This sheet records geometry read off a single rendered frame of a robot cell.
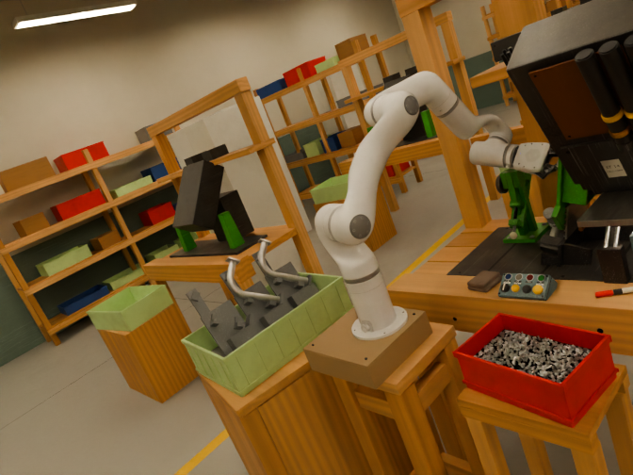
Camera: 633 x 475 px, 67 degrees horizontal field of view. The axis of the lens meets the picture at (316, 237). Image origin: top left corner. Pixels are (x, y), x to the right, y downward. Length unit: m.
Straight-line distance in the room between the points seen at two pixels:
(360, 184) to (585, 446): 0.86
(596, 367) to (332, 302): 1.06
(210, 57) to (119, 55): 1.67
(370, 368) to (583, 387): 0.54
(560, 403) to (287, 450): 1.06
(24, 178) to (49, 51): 2.07
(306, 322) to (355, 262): 0.56
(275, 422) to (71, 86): 6.98
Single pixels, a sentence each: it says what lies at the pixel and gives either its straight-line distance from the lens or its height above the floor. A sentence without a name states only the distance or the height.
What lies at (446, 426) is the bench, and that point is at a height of 0.24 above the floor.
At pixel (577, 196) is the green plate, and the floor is 1.13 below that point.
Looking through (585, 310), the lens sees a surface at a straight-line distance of 1.52.
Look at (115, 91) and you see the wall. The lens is 8.45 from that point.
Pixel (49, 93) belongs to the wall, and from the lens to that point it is 8.14.
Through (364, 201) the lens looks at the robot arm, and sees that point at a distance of 1.41.
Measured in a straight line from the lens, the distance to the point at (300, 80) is 7.70.
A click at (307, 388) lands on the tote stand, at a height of 0.70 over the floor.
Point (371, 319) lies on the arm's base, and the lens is 1.54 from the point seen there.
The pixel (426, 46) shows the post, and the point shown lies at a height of 1.71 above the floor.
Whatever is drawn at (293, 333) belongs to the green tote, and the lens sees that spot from 1.92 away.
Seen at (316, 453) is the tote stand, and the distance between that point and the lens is 2.04.
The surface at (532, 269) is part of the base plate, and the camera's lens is 1.77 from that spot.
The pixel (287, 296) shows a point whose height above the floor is 0.92.
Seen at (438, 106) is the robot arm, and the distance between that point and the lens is 1.65.
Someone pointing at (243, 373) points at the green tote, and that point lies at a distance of 1.84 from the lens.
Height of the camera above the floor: 1.67
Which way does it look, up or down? 15 degrees down
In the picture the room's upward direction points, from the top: 22 degrees counter-clockwise
